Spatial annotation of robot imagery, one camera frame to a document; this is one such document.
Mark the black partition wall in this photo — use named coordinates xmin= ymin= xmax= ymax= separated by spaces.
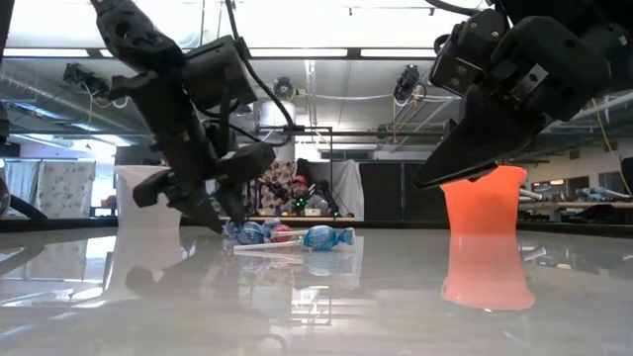
xmin=358 ymin=161 xmax=449 ymax=223

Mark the white hanging cloth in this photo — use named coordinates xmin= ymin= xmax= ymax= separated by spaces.
xmin=0 ymin=160 xmax=39 ymax=204

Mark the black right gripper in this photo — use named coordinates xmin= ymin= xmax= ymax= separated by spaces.
xmin=412 ymin=15 xmax=614 ymax=192

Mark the orange halloween bucket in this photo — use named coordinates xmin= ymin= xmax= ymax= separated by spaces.
xmin=439 ymin=165 xmax=528 ymax=234

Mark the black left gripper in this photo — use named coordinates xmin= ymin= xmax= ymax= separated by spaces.
xmin=132 ymin=128 xmax=277 ymax=234

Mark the black metal rack frame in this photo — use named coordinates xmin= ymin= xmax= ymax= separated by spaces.
xmin=254 ymin=126 xmax=333 ymax=219

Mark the grey draped cloth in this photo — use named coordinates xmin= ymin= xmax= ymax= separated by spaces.
xmin=306 ymin=158 xmax=366 ymax=222

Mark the white cylindrical tank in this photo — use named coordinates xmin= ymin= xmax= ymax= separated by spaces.
xmin=259 ymin=100 xmax=298 ymax=129

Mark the white skull print bucket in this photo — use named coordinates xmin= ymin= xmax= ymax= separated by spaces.
xmin=116 ymin=165 xmax=183 ymax=231

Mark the floral patterned cloth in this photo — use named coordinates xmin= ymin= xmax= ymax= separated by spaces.
xmin=256 ymin=160 xmax=298 ymax=217
xmin=37 ymin=160 xmax=98 ymax=220

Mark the person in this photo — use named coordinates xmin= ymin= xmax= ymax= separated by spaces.
xmin=281 ymin=174 xmax=327 ymax=217

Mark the pile of wrapped lollipops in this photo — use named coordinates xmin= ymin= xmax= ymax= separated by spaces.
xmin=231 ymin=223 xmax=311 ymax=252

